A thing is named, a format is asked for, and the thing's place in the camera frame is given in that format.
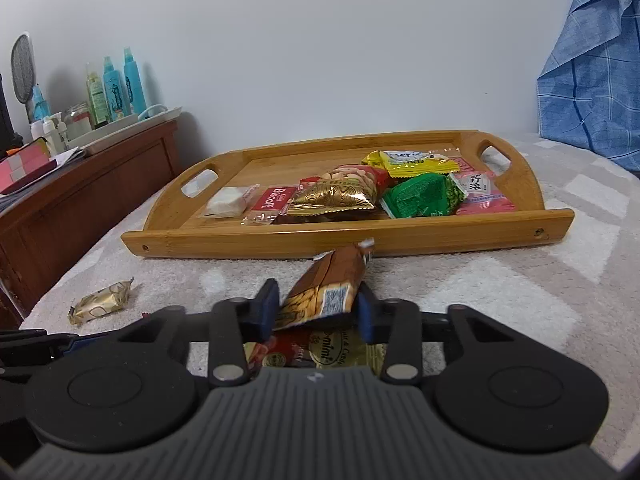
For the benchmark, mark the small teal bottle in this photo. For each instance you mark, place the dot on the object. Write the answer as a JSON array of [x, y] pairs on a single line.
[[40, 107]]

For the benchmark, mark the dark monitor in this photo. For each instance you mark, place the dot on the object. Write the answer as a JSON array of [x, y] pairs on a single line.
[[6, 120]]

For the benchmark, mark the pink box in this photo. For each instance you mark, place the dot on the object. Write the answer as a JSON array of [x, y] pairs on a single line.
[[25, 165]]

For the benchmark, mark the red peanut snack packet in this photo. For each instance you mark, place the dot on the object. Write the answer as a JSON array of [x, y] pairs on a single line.
[[356, 175]]

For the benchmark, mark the white plastic tray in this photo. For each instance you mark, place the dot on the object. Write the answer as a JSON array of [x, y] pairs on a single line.
[[125, 128]]

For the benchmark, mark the small gold wrapped snack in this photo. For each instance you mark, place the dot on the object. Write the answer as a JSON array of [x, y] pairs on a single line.
[[100, 302]]

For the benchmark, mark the glass jar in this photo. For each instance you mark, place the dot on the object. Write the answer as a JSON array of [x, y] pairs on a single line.
[[79, 122]]

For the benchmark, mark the yellow snack packet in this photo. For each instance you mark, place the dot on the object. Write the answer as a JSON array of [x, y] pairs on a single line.
[[415, 165]]

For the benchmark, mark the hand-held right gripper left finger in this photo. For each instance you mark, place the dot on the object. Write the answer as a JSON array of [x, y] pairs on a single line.
[[266, 312]]

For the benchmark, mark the small white bottle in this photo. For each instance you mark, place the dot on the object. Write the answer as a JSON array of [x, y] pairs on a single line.
[[54, 135]]

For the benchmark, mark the wooden serving tray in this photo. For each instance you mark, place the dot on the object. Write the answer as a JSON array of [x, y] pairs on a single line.
[[280, 166]]

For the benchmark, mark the electric fly swatter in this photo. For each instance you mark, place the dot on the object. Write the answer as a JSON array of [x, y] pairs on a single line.
[[22, 67]]

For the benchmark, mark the tall teal spray bottle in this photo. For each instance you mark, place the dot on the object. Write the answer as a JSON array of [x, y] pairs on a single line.
[[113, 92], [134, 85]]

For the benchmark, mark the gold foil snack packet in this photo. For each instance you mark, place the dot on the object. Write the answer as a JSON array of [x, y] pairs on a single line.
[[330, 198]]

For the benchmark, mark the green liquid bottle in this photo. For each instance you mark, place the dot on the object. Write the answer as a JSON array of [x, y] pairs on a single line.
[[97, 100]]

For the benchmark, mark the green snack packet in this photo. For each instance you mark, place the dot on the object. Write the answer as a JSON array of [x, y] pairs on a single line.
[[417, 195]]

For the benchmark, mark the pink snack packet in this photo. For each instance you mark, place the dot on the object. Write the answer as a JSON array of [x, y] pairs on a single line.
[[484, 201]]

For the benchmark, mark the red biscuit packet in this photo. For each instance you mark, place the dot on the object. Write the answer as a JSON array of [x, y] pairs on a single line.
[[272, 200]]

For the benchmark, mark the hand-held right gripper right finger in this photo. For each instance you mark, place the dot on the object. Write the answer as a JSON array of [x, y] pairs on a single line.
[[367, 317]]

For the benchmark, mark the red and gold candy packet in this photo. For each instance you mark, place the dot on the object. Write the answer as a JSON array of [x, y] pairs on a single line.
[[320, 351]]

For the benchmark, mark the brown biscuit packet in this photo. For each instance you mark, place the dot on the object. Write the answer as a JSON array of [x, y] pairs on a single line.
[[325, 280]]

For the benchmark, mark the blue plaid cloth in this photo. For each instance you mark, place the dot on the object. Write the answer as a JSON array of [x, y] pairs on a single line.
[[590, 85]]

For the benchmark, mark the clear packet of white marshmallow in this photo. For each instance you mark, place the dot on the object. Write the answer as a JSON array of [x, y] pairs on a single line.
[[227, 202]]

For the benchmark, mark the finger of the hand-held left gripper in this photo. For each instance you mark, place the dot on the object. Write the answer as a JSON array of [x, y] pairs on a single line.
[[77, 343]]

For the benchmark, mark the stack of papers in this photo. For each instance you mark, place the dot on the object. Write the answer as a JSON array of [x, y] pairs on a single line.
[[67, 156]]

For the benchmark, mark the wooden cabinet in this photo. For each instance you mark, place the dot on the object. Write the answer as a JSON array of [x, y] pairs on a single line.
[[100, 195]]

